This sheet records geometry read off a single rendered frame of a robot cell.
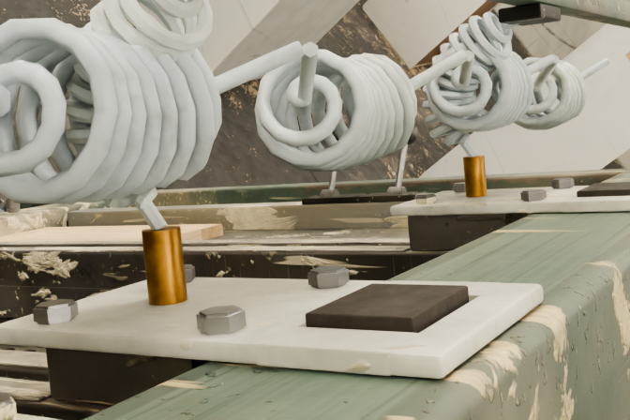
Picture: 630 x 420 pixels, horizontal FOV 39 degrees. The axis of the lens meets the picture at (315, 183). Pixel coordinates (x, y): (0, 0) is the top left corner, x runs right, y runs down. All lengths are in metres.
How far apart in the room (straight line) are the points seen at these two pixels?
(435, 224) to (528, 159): 4.38
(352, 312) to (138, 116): 0.10
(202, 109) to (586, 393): 0.18
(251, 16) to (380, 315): 3.62
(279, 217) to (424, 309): 1.17
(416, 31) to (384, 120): 5.91
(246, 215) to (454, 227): 0.87
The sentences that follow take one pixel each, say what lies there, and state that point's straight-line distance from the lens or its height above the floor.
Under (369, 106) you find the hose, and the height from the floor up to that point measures 1.87.
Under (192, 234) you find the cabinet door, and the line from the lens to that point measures 1.41.
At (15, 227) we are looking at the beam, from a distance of 1.69.
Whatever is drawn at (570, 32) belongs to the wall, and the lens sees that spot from 9.40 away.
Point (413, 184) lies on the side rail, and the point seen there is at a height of 1.42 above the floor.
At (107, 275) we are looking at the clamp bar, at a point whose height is 1.48.
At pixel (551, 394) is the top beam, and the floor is 1.92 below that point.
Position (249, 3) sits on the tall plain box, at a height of 0.53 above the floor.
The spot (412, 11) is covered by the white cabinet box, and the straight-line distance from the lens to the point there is 6.41.
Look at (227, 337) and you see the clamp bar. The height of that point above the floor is 1.87.
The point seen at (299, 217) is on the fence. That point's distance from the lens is 1.44.
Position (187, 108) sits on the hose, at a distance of 0.33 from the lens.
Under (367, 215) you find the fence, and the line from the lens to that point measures 1.38.
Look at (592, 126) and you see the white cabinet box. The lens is 4.94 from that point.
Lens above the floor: 2.05
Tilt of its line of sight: 28 degrees down
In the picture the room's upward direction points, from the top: 49 degrees clockwise
